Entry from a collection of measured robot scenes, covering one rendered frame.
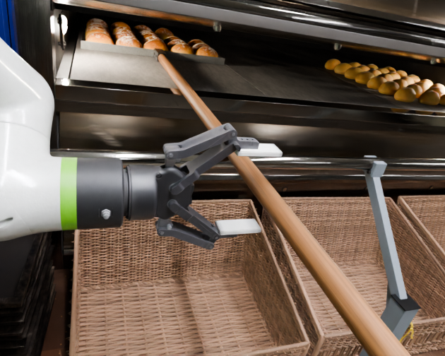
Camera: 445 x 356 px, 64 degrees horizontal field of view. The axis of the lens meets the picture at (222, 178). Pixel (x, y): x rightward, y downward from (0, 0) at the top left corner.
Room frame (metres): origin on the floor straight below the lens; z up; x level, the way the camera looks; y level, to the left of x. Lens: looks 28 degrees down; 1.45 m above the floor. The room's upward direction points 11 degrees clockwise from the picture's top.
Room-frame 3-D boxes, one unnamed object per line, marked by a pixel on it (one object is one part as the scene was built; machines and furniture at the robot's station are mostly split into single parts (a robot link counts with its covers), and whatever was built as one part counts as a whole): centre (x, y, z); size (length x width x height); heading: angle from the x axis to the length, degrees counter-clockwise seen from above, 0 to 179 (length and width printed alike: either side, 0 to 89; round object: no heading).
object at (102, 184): (0.39, 0.15, 1.19); 0.12 x 0.06 x 0.09; 23
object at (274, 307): (0.71, 0.05, 0.72); 0.56 x 0.49 x 0.28; 113
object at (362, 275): (0.95, -0.49, 0.72); 0.56 x 0.49 x 0.28; 111
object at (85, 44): (1.56, 0.41, 1.20); 0.55 x 0.36 x 0.03; 114
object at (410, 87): (1.82, -0.74, 1.21); 0.61 x 0.48 x 0.06; 23
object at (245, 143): (0.46, -0.02, 1.28); 0.05 x 0.01 x 0.03; 113
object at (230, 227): (0.47, -0.04, 1.12); 0.07 x 0.03 x 0.01; 113
